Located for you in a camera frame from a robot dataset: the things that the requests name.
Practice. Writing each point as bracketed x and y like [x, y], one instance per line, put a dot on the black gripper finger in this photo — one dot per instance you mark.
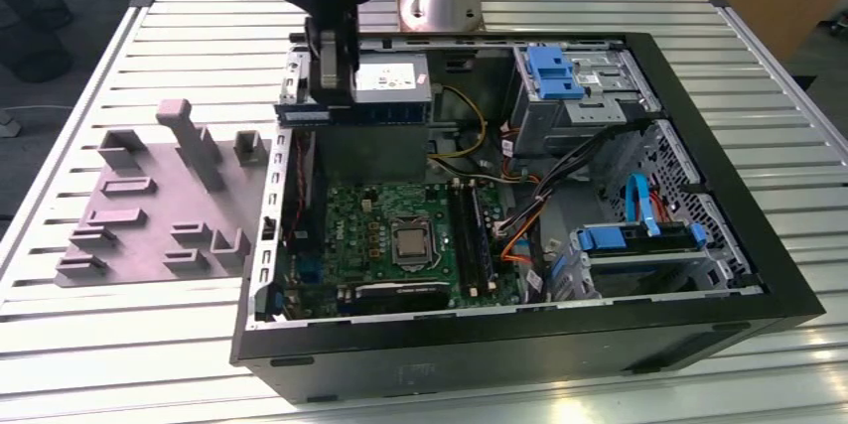
[344, 46]

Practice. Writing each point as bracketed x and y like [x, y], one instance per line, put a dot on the RAM stick black chips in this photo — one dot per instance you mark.
[391, 113]

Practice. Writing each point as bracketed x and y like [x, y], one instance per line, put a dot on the black RAM slot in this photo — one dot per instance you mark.
[458, 236]
[475, 235]

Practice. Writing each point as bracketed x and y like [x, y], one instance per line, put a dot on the RAM slot white latches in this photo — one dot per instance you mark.
[466, 236]

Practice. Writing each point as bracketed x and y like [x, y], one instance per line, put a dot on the grey power supply box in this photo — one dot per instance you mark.
[371, 156]

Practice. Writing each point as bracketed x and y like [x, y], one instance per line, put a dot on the blue plastic drive latch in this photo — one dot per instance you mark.
[554, 64]

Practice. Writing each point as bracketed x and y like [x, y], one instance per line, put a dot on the four-pin power socket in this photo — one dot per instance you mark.
[364, 205]

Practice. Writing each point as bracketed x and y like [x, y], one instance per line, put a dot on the green motherboard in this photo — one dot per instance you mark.
[348, 245]

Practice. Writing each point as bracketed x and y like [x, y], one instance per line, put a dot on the grey metal drive cage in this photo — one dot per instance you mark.
[596, 111]

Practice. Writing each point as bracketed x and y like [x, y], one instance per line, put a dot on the silver CPU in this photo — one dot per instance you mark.
[412, 243]

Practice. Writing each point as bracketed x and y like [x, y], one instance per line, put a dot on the black mesh waste bin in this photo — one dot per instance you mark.
[34, 37]

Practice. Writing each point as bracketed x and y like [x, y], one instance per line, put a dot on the grey parts rack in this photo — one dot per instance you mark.
[152, 245]

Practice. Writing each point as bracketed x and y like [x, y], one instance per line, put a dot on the black graphics card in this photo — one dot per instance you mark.
[398, 297]

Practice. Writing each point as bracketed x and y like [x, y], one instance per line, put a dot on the blue disk carrier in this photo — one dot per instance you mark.
[603, 239]

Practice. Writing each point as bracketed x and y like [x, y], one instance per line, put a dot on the grey metal disk bay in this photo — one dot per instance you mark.
[652, 259]

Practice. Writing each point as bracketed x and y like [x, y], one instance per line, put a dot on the black PC case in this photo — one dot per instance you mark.
[530, 344]

